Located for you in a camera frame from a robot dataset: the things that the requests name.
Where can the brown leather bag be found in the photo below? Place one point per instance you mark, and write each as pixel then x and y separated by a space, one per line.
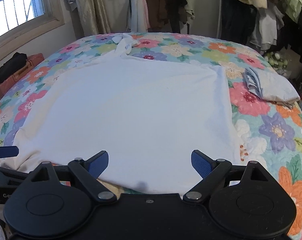
pixel 32 62

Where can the window with bars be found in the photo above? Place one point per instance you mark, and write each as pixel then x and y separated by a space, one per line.
pixel 24 20

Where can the floral quilt bedspread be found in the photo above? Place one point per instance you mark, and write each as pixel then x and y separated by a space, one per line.
pixel 269 133

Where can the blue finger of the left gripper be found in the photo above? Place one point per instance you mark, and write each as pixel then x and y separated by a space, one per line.
pixel 8 151

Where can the white sweatshirt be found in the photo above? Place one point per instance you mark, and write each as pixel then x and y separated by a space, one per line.
pixel 147 115

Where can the folded light blue garment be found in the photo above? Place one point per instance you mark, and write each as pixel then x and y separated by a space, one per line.
pixel 269 86

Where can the grey hanging garment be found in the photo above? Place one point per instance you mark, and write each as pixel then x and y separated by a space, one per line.
pixel 268 22

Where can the white pink hanging dress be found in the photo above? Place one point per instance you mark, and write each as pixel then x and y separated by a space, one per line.
pixel 138 17

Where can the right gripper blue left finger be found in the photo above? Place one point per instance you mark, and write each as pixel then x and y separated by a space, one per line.
pixel 85 174

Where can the black cloth on bag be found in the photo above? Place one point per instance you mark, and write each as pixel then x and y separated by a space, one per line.
pixel 17 62

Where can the brown hanging garment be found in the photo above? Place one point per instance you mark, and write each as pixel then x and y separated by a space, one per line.
pixel 157 14

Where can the beige curtain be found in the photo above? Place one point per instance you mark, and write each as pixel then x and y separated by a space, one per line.
pixel 88 17

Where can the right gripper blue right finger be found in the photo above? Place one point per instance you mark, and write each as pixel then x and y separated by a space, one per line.
pixel 212 172

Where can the white clothes rack pole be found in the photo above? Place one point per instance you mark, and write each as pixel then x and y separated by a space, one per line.
pixel 219 26

